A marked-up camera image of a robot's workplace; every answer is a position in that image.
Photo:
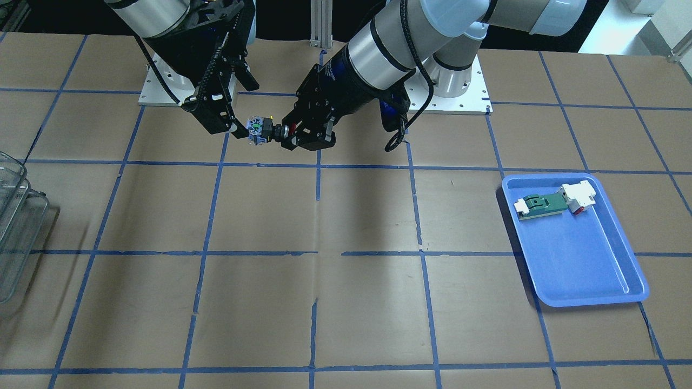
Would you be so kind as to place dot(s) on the silver wire mesh shelf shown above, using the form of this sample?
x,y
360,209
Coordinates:
x,y
22,214

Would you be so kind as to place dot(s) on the red emergency stop button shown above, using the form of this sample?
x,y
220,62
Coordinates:
x,y
263,130

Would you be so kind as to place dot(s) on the aluminium frame post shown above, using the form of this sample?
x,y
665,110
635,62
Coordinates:
x,y
321,12

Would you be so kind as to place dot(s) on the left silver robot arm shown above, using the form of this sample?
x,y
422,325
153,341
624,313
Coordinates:
x,y
403,39

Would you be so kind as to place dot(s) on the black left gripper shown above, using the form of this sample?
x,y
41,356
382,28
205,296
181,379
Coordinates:
x,y
339,81

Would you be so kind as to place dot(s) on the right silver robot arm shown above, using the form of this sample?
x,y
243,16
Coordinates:
x,y
204,41

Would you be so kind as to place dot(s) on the green relay module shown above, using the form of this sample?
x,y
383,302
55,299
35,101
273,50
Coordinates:
x,y
535,206

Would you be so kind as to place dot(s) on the blue plastic tray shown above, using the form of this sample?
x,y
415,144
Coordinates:
x,y
575,260

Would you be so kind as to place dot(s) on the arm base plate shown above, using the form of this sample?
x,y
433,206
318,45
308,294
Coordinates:
x,y
459,92
170,86

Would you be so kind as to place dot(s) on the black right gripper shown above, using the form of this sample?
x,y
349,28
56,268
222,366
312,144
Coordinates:
x,y
190,60

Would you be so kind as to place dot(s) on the white circuit breaker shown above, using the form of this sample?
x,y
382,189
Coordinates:
x,y
579,197

